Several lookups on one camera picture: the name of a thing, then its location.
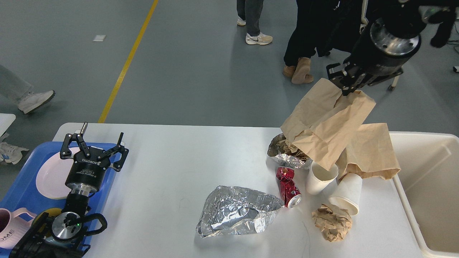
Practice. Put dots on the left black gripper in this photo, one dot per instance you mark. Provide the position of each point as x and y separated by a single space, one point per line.
88 168

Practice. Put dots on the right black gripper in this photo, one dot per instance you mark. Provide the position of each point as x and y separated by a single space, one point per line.
378 54

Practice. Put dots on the pink plate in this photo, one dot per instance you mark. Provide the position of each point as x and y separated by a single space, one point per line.
53 174

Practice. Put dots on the large brown paper bag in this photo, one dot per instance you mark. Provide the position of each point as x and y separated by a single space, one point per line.
325 120

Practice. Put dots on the pink home mug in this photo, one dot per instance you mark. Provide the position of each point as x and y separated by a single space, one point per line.
13 227

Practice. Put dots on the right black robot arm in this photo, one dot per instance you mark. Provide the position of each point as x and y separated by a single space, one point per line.
408 18

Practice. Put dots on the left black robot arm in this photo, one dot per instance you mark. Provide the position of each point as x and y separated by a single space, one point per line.
63 235

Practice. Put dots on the white office chair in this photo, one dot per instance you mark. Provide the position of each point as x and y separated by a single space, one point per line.
392 84

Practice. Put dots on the yellow plate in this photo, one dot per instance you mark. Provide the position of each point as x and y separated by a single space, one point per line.
55 196

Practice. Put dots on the person in black clothes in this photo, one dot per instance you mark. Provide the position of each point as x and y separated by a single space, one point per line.
322 25

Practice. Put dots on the blue plastic tray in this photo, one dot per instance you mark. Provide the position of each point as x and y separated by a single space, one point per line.
24 191

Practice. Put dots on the person in grey trousers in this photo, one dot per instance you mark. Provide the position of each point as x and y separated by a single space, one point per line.
20 92

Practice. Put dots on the crumpled brown paper in foil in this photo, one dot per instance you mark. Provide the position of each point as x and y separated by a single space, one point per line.
288 148

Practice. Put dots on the foil tray with paper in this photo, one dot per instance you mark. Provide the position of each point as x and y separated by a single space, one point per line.
284 159

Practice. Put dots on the flattened white paper cup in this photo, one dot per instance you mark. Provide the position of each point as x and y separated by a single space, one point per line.
347 194

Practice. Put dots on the beige plastic bin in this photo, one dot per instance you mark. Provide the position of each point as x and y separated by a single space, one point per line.
427 185

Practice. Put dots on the person in grey jeans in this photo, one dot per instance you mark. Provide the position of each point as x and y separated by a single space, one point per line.
249 13

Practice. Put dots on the crushed red soda can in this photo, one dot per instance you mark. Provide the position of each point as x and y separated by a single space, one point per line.
288 189

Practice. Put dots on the crumpled brown paper ball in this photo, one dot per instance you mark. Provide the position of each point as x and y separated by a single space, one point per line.
333 222

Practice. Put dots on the crumpled foil sheet front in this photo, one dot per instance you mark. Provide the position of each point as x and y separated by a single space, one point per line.
236 210

